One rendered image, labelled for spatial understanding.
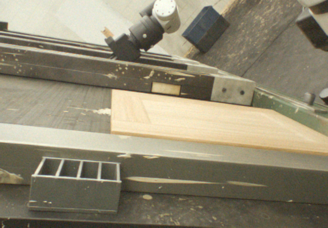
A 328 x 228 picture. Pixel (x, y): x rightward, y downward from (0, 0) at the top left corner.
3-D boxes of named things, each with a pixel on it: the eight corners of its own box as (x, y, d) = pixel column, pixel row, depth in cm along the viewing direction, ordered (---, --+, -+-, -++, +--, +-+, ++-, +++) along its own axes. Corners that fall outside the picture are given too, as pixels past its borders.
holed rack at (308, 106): (326, 113, 66) (327, 110, 65) (314, 111, 65) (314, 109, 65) (175, 56, 224) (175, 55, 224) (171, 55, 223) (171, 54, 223)
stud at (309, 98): (314, 106, 74) (318, 94, 73) (306, 105, 73) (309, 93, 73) (308, 104, 76) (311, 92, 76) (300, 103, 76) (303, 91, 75)
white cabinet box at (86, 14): (193, 77, 457) (79, -19, 403) (168, 106, 468) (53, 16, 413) (186, 69, 515) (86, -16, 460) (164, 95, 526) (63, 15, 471)
